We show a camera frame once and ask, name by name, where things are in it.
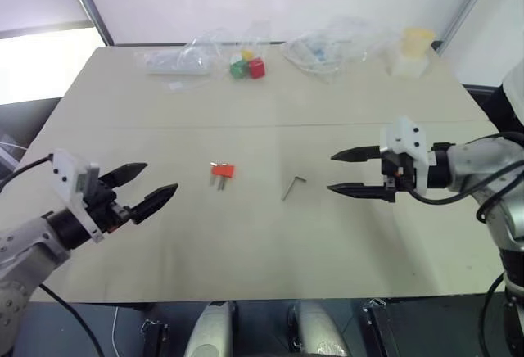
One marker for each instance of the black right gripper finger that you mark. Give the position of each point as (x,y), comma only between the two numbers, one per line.
(356,155)
(360,190)

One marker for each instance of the small red block with pins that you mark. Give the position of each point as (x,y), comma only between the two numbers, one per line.
(224,171)

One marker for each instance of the large crumpled clear bag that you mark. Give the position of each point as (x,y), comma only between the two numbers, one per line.
(323,52)

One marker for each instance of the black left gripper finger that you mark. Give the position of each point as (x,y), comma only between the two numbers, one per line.
(127,173)
(157,200)

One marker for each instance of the green block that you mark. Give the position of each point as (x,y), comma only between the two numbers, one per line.
(238,70)

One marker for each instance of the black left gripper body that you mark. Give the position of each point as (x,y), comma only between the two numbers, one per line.
(104,205)

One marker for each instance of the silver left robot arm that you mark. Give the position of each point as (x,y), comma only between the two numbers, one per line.
(24,250)

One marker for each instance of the yellowish plastic container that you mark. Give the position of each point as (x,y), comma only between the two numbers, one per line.
(415,48)

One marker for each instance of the grey rounded shape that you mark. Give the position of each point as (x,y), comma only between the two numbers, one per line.
(209,332)
(317,332)

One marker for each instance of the dark horizontal window bar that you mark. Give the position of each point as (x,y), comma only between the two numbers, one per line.
(45,28)

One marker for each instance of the white block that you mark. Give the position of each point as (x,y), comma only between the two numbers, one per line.
(235,59)

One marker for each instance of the yellow block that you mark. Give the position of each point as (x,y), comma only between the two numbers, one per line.
(247,54)

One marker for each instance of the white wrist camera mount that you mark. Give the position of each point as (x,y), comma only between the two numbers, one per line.
(405,136)
(67,177)

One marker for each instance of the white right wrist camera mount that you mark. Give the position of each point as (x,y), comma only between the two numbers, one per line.
(405,136)

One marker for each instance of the light grey frame post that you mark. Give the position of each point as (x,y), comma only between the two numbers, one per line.
(460,5)

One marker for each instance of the dark window frame post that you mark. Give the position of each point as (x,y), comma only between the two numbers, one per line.
(92,9)

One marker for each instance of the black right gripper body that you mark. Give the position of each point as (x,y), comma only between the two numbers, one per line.
(403,170)

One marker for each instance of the clear plastic bag with blocks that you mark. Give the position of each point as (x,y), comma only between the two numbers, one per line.
(254,42)

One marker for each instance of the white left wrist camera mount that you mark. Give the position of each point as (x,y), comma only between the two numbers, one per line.
(67,177)

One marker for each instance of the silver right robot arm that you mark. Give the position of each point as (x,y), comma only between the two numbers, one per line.
(466,160)

